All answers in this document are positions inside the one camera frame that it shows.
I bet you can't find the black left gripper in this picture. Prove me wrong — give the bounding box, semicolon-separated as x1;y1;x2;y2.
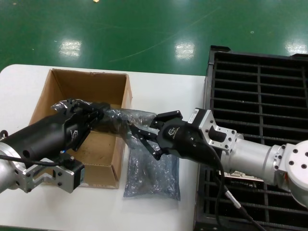
4;97;111;167

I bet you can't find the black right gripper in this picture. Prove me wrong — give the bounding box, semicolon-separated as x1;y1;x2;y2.
130;110;218;169

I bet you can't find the grey translucent antistatic bag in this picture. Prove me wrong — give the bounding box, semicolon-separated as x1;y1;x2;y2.
50;100;159;154

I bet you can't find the open brown cardboard box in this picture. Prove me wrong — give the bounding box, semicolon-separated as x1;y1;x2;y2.
28;68;133;190

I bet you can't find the black slotted plastic container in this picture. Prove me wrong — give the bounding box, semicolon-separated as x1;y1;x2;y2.
193;45;308;231

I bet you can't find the crumpled bluish antistatic bag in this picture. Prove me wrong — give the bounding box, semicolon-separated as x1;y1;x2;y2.
122;134;181;202

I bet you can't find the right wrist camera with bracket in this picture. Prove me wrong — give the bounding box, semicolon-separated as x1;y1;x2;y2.
189;107;238;154

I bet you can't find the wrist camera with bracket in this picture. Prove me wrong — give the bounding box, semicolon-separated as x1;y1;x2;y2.
189;107;238;154
14;153;85;194

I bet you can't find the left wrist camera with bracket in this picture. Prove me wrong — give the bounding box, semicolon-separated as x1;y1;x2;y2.
14;153;85;194

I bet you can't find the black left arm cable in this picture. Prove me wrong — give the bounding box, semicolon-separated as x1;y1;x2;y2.
0;154;62;167

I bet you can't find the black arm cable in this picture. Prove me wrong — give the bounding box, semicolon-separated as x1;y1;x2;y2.
205;141;267;231
0;154;62;167

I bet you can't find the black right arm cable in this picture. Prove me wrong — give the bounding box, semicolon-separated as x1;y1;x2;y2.
205;141;267;231

